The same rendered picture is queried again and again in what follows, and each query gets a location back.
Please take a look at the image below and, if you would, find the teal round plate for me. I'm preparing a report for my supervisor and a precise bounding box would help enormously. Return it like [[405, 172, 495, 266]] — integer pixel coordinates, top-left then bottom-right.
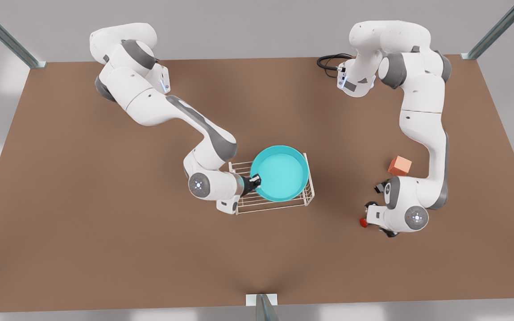
[[250, 145, 309, 202]]

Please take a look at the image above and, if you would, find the orange cube block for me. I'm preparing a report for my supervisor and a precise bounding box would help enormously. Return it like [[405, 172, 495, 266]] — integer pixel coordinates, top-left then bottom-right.
[[388, 156, 413, 176]]

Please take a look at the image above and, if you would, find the white wire shelf rack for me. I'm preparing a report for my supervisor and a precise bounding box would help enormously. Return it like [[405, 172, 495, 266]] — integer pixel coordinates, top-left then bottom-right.
[[228, 152, 316, 216]]

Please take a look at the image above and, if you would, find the silver frame post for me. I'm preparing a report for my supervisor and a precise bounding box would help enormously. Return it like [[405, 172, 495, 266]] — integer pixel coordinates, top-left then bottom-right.
[[0, 0, 47, 69], [245, 293, 279, 321], [460, 0, 514, 61]]

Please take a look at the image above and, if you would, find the black cable loop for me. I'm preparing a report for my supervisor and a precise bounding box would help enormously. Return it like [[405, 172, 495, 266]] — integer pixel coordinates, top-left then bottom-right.
[[316, 53, 354, 78]]

